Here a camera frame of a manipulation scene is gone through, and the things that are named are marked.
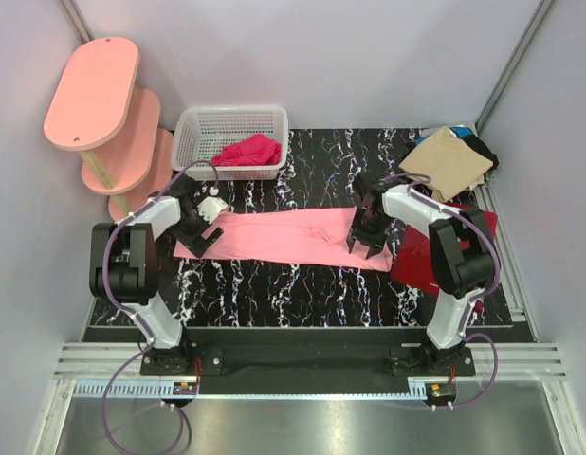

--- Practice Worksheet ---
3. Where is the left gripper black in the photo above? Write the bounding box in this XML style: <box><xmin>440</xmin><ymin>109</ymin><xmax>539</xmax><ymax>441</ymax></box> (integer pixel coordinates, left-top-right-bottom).
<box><xmin>167</xmin><ymin>205</ymin><xmax>222</xmax><ymax>258</ymax></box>

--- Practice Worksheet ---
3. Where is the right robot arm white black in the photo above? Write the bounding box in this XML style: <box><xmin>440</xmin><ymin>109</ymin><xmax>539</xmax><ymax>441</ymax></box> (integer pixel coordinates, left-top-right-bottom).
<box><xmin>346</xmin><ymin>173</ymin><xmax>501</xmax><ymax>376</ymax></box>

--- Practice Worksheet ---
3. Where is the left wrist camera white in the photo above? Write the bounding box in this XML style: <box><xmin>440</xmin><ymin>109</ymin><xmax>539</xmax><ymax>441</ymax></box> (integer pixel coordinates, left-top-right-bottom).
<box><xmin>197</xmin><ymin>186</ymin><xmax>229</xmax><ymax>224</ymax></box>

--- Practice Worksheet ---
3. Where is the black folded garment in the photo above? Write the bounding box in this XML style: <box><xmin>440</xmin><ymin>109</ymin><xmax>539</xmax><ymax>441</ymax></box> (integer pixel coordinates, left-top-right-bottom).
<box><xmin>462</xmin><ymin>135</ymin><xmax>500</xmax><ymax>179</ymax></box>

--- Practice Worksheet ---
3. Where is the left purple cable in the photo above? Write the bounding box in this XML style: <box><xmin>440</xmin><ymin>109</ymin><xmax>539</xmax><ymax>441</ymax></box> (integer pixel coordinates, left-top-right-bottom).
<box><xmin>101</xmin><ymin>159</ymin><xmax>222</xmax><ymax>454</ymax></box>

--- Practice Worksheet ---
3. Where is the magenta t shirt in basket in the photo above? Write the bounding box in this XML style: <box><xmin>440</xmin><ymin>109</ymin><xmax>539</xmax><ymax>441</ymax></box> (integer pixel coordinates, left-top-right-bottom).
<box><xmin>211</xmin><ymin>134</ymin><xmax>282</xmax><ymax>167</ymax></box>

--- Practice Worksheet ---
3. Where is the pink three tier shelf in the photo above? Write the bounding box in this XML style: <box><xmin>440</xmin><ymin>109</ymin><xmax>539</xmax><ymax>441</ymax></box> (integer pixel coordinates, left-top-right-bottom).
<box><xmin>44</xmin><ymin>36</ymin><xmax>174</xmax><ymax>220</ymax></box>

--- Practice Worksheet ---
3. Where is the aluminium frame rail front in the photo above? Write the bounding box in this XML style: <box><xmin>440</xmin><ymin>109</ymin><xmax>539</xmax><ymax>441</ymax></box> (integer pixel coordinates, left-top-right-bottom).
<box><xmin>53</xmin><ymin>343</ymin><xmax>566</xmax><ymax>401</ymax></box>

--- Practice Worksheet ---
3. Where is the blue folded garment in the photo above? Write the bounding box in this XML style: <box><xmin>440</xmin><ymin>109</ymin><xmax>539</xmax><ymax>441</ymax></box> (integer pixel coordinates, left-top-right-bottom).
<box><xmin>414</xmin><ymin>124</ymin><xmax>474</xmax><ymax>145</ymax></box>

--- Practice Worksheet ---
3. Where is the beige folded t shirt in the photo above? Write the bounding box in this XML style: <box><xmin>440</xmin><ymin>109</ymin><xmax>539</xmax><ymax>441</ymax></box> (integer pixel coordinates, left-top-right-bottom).
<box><xmin>400</xmin><ymin>127</ymin><xmax>491</xmax><ymax>202</ymax></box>

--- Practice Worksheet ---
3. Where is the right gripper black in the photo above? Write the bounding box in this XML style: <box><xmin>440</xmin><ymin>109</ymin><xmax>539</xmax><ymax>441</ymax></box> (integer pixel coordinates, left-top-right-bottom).
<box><xmin>346</xmin><ymin>208</ymin><xmax>392</xmax><ymax>259</ymax></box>

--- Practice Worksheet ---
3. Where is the red plastic folding board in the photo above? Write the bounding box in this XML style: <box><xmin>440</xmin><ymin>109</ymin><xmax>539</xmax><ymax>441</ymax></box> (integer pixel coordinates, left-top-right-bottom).
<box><xmin>391</xmin><ymin>203</ymin><xmax>498</xmax><ymax>298</ymax></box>

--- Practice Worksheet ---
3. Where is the corner aluminium post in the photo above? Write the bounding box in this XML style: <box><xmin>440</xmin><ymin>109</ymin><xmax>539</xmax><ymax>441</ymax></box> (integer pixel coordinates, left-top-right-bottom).
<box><xmin>56</xmin><ymin>0</ymin><xmax>93</xmax><ymax>45</ymax></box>
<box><xmin>474</xmin><ymin>0</ymin><xmax>558</xmax><ymax>135</ymax></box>

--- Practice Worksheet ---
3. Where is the right corner aluminium post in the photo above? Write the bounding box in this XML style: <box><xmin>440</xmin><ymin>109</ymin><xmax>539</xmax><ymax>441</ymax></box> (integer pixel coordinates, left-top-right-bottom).
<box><xmin>474</xmin><ymin>0</ymin><xmax>558</xmax><ymax>135</ymax></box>

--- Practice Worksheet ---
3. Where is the light pink t shirt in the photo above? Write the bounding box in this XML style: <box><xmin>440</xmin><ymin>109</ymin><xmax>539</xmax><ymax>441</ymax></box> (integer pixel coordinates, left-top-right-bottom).
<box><xmin>203</xmin><ymin>208</ymin><xmax>393</xmax><ymax>272</ymax></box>

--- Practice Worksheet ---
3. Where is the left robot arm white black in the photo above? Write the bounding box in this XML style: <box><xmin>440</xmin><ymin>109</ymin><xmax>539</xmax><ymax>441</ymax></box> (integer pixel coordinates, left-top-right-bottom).
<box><xmin>89</xmin><ymin>186</ymin><xmax>228</xmax><ymax>375</ymax></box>

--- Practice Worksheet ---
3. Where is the left corner aluminium post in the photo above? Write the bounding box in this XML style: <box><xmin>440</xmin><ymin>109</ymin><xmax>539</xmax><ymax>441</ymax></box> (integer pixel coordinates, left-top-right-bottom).
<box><xmin>56</xmin><ymin>0</ymin><xmax>93</xmax><ymax>45</ymax></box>

